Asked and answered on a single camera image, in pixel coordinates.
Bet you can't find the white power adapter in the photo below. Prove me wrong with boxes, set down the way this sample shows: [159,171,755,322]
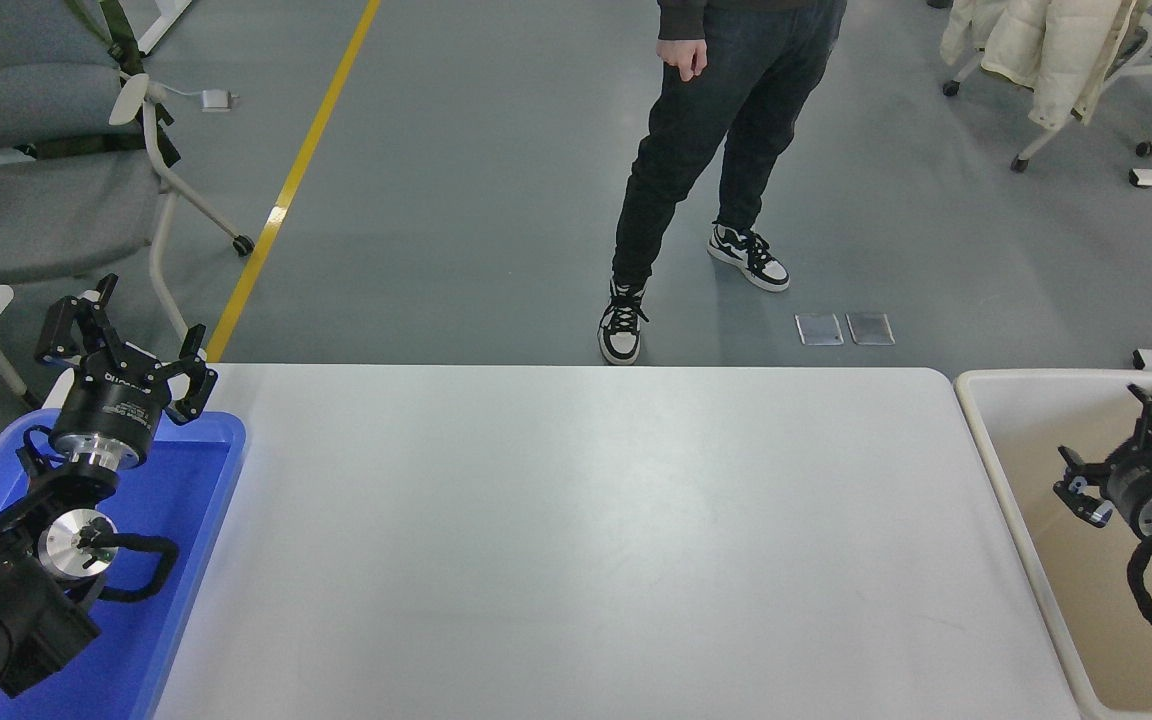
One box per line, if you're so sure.
[151,82,238,113]

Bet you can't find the blue plastic tray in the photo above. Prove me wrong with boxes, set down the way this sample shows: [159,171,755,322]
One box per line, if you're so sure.
[0,408,248,720]

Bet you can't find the standing person's right hand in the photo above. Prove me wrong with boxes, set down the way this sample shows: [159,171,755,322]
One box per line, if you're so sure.
[657,37,710,84]

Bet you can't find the dark green strap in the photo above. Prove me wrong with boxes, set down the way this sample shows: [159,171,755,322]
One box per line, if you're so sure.
[36,0,182,166]

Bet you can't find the silver floor plate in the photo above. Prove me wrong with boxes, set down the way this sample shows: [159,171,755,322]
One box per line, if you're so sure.
[846,311,897,346]
[795,313,845,347]

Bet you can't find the cream padded coat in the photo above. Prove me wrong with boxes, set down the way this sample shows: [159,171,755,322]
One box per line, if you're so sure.
[940,0,1152,131]

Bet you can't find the white desk leg frame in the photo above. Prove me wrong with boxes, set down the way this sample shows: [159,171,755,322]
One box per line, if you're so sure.
[139,0,195,56]

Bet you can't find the standing person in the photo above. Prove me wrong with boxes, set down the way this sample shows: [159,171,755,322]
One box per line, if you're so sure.
[596,0,849,367]

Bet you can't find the large beige plastic bin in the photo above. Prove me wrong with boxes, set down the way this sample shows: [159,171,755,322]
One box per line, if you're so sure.
[954,368,1152,720]

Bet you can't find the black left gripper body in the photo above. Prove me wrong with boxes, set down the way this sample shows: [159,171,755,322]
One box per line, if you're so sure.
[50,360,171,456]

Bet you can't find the grey office chair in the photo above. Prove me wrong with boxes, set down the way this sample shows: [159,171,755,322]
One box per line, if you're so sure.
[0,0,255,346]

